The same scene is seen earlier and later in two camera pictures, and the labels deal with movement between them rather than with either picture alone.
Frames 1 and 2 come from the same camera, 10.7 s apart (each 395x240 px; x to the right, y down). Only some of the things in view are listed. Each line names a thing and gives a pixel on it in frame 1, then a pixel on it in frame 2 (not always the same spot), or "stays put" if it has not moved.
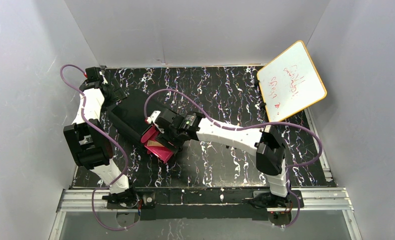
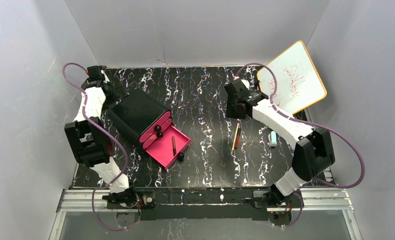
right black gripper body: x=166 y=136 → x=232 y=100
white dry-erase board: x=290 y=83 stays put
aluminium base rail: x=334 y=199 stays put
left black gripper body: x=110 y=93 stays put
